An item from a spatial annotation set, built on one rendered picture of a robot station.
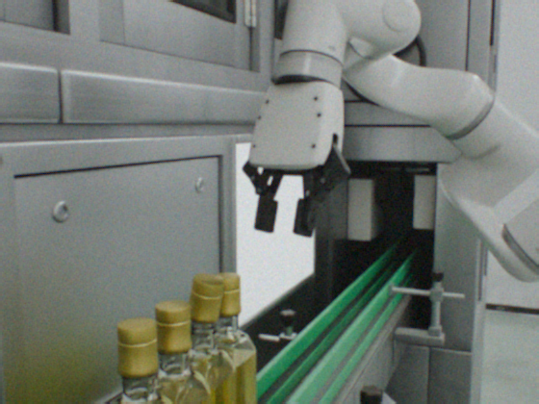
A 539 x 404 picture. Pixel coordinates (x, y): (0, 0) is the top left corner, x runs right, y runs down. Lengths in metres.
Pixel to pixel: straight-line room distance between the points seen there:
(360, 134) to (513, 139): 0.80
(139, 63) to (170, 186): 0.16
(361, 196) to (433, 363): 0.50
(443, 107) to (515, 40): 3.54
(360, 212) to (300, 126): 1.08
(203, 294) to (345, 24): 0.34
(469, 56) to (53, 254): 1.15
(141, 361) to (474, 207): 0.50
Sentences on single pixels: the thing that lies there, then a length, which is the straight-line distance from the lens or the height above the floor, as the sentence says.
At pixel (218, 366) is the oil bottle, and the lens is 0.63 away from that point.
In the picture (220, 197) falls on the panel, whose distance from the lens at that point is 0.91.
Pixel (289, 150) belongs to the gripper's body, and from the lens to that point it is 0.63.
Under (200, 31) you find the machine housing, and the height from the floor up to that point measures 1.48.
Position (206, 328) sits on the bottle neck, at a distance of 0.63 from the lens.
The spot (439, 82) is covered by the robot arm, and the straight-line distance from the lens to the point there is 0.80.
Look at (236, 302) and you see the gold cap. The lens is 0.67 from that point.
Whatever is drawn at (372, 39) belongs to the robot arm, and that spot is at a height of 1.43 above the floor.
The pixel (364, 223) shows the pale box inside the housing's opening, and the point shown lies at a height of 1.05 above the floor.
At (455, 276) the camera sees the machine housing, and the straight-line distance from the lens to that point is 1.57.
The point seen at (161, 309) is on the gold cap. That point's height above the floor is 1.16.
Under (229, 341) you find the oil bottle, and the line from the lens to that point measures 0.68.
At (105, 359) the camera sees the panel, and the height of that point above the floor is 1.07.
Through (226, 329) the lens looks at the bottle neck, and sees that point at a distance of 0.68.
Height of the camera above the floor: 1.33
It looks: 8 degrees down
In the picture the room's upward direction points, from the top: straight up
